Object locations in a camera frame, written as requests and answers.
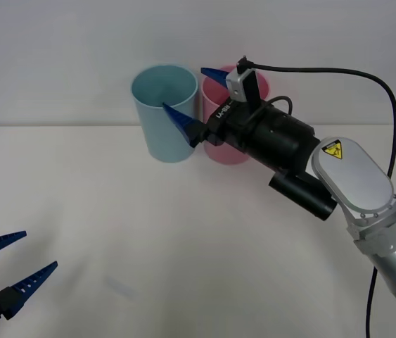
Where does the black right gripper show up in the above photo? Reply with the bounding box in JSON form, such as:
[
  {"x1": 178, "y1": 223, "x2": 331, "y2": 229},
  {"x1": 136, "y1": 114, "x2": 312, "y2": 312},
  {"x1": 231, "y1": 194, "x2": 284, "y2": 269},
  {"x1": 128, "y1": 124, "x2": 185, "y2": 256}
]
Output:
[{"x1": 162, "y1": 67, "x2": 266, "y2": 153}]

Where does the pink plastic bin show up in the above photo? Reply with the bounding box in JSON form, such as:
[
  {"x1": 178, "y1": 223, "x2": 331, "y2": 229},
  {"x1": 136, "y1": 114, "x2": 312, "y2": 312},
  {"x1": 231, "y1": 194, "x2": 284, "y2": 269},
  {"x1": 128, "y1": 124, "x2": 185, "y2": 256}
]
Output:
[{"x1": 200, "y1": 65, "x2": 271, "y2": 166}]

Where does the pale blue plastic bin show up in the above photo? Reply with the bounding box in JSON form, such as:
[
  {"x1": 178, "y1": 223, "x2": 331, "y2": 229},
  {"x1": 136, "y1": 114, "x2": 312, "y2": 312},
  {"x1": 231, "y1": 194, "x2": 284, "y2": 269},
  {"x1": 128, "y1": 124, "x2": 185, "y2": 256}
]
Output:
[{"x1": 130, "y1": 64, "x2": 198, "y2": 164}]

